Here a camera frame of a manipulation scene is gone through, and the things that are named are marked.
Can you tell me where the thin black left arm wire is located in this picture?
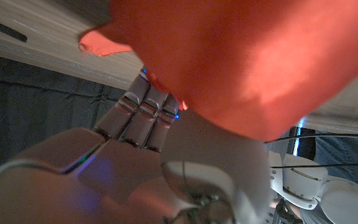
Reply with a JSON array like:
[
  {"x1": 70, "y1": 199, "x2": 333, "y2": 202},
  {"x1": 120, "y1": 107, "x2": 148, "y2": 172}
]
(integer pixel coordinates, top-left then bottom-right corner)
[{"x1": 270, "y1": 162, "x2": 358, "y2": 170}]

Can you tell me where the orange satin ribbon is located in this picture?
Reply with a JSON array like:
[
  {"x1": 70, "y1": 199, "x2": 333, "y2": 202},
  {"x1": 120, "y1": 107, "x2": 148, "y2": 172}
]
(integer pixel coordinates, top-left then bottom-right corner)
[{"x1": 78, "y1": 0, "x2": 358, "y2": 142}]

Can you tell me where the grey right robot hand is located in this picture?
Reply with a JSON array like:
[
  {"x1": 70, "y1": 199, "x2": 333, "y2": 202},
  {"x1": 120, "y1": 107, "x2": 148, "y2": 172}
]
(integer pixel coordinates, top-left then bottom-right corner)
[{"x1": 0, "y1": 68, "x2": 273, "y2": 224}]

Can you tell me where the black backdrop curtain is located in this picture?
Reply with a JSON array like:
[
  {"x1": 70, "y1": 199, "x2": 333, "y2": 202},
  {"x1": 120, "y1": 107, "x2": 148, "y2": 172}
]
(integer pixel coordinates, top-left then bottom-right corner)
[{"x1": 0, "y1": 51, "x2": 127, "y2": 184}]

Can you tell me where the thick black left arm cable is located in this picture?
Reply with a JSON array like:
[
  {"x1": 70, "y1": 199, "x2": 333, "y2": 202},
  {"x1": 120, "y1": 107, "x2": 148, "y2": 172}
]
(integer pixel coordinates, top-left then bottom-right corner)
[{"x1": 264, "y1": 133, "x2": 358, "y2": 144}]

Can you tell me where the person's leg in jeans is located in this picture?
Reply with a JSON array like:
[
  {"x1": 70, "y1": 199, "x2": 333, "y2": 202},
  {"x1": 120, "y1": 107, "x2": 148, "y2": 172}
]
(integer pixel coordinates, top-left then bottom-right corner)
[{"x1": 314, "y1": 124, "x2": 358, "y2": 197}]

